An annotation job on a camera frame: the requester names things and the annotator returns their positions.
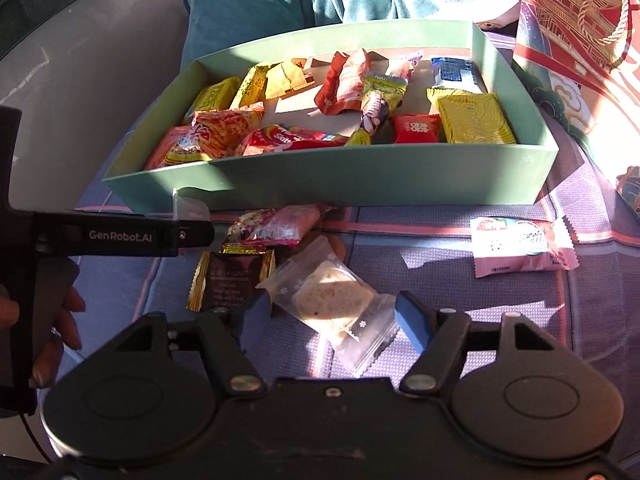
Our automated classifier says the purple plaid tablecloth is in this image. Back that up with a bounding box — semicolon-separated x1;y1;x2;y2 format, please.
39;31;640;461

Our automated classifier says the clear bag rice cracker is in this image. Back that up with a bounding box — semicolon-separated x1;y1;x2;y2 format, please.
257;235;398;377

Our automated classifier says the pink white snack packet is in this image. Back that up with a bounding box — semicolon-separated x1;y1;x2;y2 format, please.
470;217;579;278

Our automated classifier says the red gift bag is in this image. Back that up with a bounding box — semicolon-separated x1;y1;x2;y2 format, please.
510;0;640;221

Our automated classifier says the yellow Winsun packet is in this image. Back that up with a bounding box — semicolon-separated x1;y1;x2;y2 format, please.
425;88;516;145

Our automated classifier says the person's left hand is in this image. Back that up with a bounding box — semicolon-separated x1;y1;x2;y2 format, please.
32;286;86;389

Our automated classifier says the orange striped rice cracker packet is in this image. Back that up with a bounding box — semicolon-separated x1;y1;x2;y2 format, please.
162;102;265;166

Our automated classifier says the yellow green candy packet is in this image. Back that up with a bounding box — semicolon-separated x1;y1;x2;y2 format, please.
346;73;408;146

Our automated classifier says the small red packet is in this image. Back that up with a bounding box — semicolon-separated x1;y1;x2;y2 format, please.
390;114;442;144

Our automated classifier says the orange yellow snack packet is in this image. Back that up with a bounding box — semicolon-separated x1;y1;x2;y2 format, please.
265;58;314;100

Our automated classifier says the dark red chocolate packet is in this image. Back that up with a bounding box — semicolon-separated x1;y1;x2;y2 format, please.
186;244;276;312

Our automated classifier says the red floral candy packet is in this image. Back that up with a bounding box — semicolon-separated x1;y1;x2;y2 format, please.
222;208;279;254

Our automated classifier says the yellow biscuit packet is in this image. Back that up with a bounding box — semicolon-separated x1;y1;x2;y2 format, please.
182;76;241;125
230;64;272;110

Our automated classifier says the red Skittles packet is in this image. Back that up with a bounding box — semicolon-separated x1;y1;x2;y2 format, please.
234;125;347;156

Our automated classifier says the blue white snack packet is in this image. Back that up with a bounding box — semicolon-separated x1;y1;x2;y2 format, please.
431;56;482;93

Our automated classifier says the red orange wrapper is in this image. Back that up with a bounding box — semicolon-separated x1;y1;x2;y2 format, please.
314;49;371;116

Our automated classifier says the orange flat packet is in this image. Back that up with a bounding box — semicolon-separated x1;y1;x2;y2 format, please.
144;126;191;170

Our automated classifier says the pink candy packet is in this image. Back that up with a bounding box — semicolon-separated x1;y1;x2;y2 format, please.
259;204;332;247

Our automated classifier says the green cardboard box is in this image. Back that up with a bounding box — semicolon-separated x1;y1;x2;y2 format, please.
103;20;559;214

